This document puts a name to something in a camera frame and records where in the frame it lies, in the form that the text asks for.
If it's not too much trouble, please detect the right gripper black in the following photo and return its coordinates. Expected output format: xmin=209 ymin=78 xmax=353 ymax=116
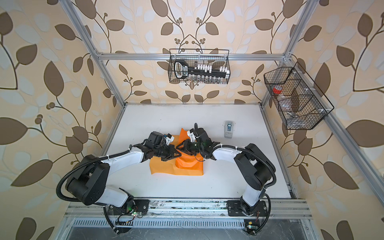
xmin=176 ymin=139 xmax=204 ymax=156

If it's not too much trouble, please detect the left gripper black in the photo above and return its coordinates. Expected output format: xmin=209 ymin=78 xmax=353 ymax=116
xmin=153 ymin=144 xmax=183 ymax=160

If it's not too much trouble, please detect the orange wrapping paper sheet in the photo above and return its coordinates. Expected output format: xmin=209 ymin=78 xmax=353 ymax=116
xmin=149 ymin=128 xmax=205 ymax=177

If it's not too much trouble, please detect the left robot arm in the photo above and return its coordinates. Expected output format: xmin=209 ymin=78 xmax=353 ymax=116
xmin=56 ymin=132 xmax=182 ymax=214

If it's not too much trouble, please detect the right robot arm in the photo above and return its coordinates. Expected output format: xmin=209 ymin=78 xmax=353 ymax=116
xmin=176 ymin=127 xmax=277 ymax=216

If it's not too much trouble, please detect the white tape dispenser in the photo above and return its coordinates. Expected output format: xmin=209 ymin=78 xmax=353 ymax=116
xmin=224 ymin=121 xmax=234 ymax=139

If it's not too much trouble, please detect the black tool set in basket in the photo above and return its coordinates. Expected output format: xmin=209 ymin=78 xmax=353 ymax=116
xmin=173 ymin=60 xmax=231 ymax=80

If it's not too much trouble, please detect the red capped item in basket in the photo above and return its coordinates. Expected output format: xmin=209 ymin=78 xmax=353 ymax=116
xmin=273 ymin=85 xmax=283 ymax=96

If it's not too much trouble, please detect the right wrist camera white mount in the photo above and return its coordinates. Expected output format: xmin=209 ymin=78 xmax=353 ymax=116
xmin=187 ymin=130 xmax=196 ymax=142

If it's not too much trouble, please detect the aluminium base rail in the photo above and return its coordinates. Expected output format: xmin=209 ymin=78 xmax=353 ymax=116
xmin=64 ymin=198 xmax=313 ymax=229

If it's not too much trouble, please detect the black wire basket centre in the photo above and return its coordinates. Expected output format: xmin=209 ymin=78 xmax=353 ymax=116
xmin=168 ymin=48 xmax=231 ymax=85

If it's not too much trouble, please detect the black wire basket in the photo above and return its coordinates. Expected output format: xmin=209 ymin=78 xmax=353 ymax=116
xmin=168 ymin=48 xmax=231 ymax=85
xmin=264 ymin=62 xmax=335 ymax=130

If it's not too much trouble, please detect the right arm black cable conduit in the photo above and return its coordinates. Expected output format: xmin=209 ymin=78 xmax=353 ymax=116
xmin=221 ymin=144 xmax=277 ymax=235

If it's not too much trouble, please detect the black wire basket right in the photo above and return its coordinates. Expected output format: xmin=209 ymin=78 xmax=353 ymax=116
xmin=264 ymin=62 xmax=335 ymax=130

